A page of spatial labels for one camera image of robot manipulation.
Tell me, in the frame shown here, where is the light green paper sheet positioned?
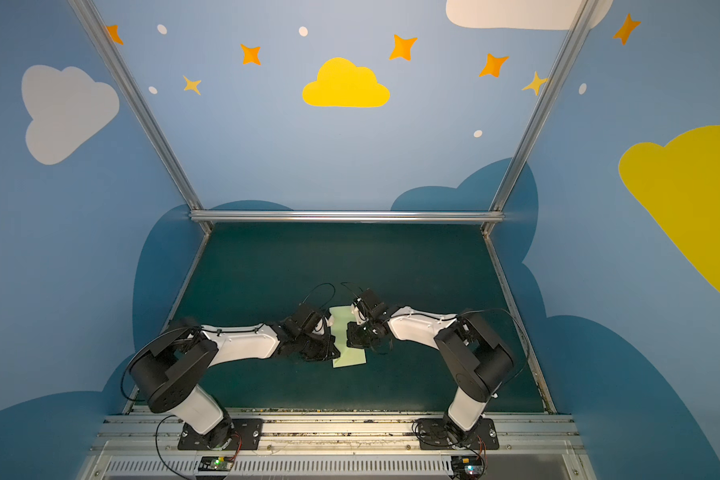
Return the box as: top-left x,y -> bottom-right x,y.
327,305 -> 368,369

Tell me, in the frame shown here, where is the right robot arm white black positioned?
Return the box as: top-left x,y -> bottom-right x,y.
347,289 -> 515,450

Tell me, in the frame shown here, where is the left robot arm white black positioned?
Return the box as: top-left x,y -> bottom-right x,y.
125,302 -> 340,450

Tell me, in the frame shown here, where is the dark green table mat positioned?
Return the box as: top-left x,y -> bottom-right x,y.
177,224 -> 523,412

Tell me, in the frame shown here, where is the left green controller board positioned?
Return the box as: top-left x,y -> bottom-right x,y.
198,456 -> 236,472

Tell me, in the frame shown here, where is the green controller board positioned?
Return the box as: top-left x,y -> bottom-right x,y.
451,456 -> 484,479
198,456 -> 236,472

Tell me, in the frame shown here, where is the back horizontal aluminium bar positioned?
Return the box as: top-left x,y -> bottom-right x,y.
190,210 -> 504,224

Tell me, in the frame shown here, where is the right green controller board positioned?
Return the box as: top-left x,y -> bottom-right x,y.
451,456 -> 484,479

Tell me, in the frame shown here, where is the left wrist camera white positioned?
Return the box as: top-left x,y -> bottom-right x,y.
315,316 -> 333,335

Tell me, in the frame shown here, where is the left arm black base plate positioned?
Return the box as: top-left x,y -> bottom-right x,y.
177,418 -> 263,452

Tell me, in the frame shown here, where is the aluminium front rail bed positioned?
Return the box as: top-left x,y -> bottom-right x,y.
77,409 -> 596,479

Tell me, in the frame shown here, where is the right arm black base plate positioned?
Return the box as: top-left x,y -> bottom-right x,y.
412,418 -> 500,451

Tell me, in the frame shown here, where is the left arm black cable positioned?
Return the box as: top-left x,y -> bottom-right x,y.
119,282 -> 337,480

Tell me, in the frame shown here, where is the right aluminium frame post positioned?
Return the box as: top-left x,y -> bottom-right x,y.
490,0 -> 600,212

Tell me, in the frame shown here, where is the aluminium frame post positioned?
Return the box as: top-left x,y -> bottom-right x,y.
68,0 -> 204,210
490,0 -> 600,212

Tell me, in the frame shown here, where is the left aluminium frame post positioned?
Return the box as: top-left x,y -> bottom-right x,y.
68,0 -> 204,210

